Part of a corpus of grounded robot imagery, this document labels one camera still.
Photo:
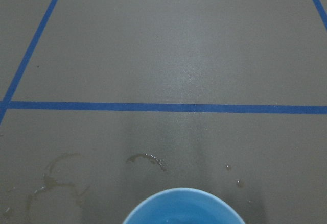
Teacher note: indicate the light blue plastic cup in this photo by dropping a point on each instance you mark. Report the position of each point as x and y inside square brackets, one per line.
[183, 205]

